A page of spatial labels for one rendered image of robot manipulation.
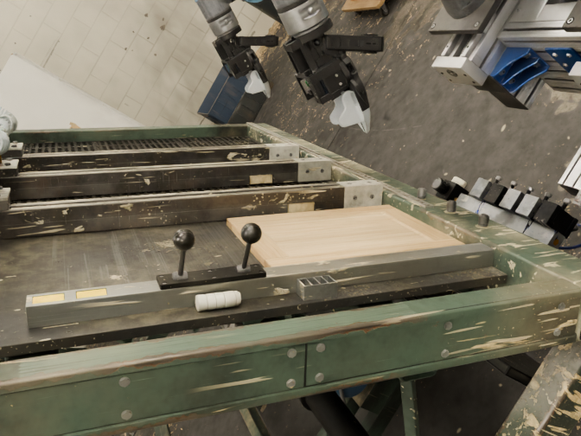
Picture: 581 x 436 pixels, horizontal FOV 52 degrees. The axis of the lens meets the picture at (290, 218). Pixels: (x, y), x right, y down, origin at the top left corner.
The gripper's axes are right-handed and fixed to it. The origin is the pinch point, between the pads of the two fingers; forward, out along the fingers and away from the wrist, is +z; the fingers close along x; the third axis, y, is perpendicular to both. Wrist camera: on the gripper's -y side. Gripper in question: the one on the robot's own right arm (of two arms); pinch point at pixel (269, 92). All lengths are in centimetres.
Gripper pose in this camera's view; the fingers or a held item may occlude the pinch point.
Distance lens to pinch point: 173.0
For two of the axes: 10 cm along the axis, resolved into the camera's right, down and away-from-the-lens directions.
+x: 3.6, 2.7, -8.9
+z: 4.5, 7.9, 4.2
